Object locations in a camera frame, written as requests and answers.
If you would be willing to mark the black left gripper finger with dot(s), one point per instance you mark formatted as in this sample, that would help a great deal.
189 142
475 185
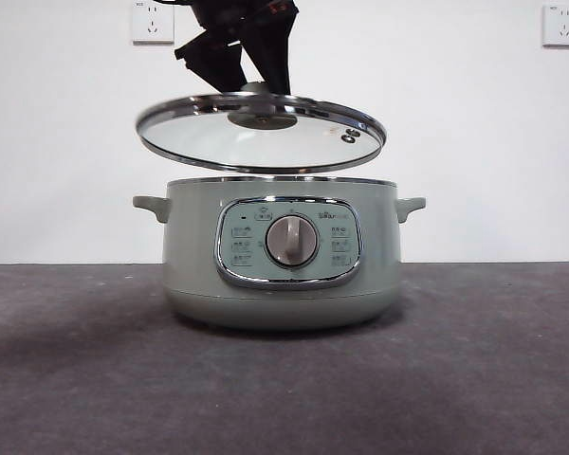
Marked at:
213 61
275 52

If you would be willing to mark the glass lid with green knob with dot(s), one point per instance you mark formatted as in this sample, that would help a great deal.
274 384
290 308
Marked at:
265 121

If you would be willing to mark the green electric cooking pot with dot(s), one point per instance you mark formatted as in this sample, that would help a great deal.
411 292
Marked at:
194 265

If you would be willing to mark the white wall socket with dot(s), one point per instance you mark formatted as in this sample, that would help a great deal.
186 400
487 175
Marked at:
153 23
563 26

